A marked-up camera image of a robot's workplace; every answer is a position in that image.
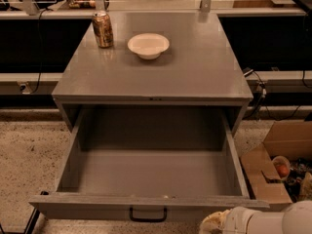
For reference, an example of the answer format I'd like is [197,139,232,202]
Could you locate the grey top drawer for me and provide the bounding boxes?
[29,106,268,222]

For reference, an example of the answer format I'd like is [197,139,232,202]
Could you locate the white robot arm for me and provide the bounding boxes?
[199,201,312,234]

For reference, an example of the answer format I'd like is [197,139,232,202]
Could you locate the grey metal drawer cabinet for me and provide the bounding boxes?
[53,11,253,130]

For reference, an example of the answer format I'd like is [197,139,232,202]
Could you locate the orange fruit in cup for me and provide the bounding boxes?
[272,156,291,180]

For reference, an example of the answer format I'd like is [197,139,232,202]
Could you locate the brown cardboard box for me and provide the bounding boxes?
[241,121,312,211]

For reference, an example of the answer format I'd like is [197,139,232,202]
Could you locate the black metal leg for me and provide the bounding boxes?
[23,208,40,234]

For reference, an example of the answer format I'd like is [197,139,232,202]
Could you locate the white paper bowl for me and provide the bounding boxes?
[128,33,170,60]

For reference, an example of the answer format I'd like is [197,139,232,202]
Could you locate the gold soda can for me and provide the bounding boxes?
[92,11,114,48]

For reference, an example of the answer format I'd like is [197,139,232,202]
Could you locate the black cables right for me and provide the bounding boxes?
[243,67,303,122]

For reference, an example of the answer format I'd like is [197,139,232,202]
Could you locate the black cable left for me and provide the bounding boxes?
[30,7,53,95]

